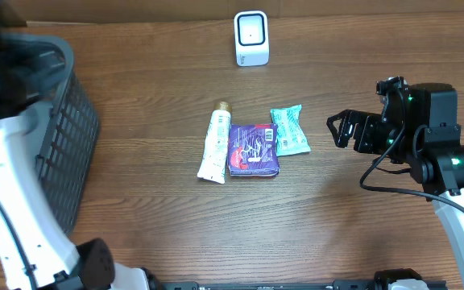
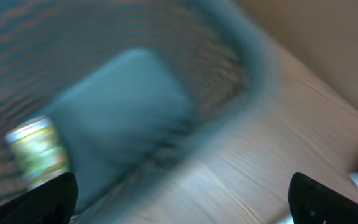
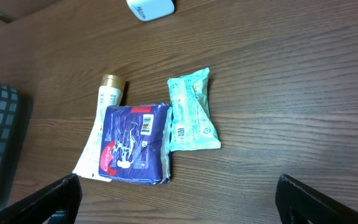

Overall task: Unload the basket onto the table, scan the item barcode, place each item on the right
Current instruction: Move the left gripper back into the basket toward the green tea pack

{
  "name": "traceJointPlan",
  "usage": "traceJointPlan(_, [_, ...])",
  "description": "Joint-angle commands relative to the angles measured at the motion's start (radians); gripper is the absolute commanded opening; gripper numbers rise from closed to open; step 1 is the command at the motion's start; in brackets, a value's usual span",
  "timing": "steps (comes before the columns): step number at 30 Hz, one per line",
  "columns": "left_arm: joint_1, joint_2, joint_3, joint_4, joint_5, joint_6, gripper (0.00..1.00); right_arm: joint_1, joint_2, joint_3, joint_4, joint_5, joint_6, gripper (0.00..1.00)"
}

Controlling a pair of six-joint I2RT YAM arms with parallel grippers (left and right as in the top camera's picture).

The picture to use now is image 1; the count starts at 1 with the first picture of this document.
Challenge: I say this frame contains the white barcode scanner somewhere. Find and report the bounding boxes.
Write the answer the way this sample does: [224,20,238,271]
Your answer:
[234,10,270,67]

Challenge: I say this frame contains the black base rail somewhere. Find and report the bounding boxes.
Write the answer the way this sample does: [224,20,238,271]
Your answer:
[162,280,388,290]

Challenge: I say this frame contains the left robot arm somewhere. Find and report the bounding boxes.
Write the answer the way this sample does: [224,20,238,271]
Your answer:
[0,2,160,290]

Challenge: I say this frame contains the teal snack packet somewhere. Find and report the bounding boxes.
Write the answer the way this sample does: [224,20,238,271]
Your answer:
[271,105,311,156]

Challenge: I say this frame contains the white tube gold cap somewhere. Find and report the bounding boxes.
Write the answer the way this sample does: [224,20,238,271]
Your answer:
[197,101,232,184]

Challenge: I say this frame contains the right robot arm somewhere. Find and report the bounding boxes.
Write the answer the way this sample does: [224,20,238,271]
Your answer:
[326,77,464,285]

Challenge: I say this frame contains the grey plastic basket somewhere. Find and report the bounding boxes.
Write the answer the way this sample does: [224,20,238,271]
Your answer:
[5,35,100,234]

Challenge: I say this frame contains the purple snack packet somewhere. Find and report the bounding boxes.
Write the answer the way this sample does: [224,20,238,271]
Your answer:
[228,123,280,176]

